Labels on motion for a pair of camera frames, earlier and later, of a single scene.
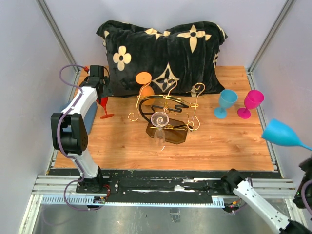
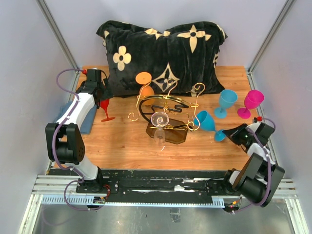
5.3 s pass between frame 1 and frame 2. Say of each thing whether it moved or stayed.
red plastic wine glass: moved
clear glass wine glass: stayed
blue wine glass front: moved
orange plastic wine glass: stayed
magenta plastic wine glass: stayed
